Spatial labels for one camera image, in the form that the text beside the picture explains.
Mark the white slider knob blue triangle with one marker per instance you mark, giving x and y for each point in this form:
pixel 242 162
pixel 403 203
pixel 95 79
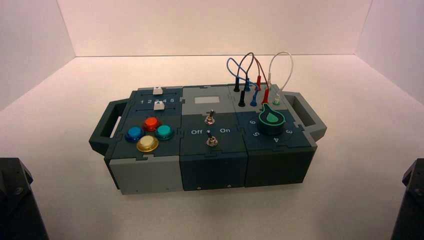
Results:
pixel 159 105
pixel 157 90

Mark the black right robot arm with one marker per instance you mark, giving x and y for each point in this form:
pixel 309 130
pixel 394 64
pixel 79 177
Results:
pixel 412 205

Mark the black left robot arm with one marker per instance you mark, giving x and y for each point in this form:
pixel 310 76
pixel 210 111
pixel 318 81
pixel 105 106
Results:
pixel 16 205

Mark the small grey display screen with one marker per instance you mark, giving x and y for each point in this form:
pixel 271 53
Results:
pixel 207 100

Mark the dark teal modular control box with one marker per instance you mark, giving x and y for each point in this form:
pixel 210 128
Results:
pixel 212 165

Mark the green round push button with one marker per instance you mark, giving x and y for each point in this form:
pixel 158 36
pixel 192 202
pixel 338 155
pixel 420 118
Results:
pixel 164 132

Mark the green black rotary knob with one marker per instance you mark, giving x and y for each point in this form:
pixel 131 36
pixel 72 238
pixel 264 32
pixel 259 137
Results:
pixel 271 119

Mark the red round push button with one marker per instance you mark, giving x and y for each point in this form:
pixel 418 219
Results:
pixel 152 123

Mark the yellow round push button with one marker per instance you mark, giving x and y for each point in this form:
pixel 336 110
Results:
pixel 147 143

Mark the blue round push button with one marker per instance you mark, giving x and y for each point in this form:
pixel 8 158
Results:
pixel 134 133

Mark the metal toggle switch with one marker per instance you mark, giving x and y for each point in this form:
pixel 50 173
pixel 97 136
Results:
pixel 211 140
pixel 209 118

